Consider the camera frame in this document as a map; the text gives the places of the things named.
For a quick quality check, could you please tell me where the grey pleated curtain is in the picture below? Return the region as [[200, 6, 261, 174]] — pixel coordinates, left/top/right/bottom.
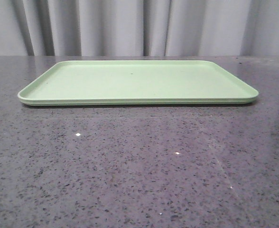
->
[[0, 0, 279, 57]]

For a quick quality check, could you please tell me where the light green plastic tray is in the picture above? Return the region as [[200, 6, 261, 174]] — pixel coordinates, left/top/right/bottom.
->
[[18, 60, 259, 106]]

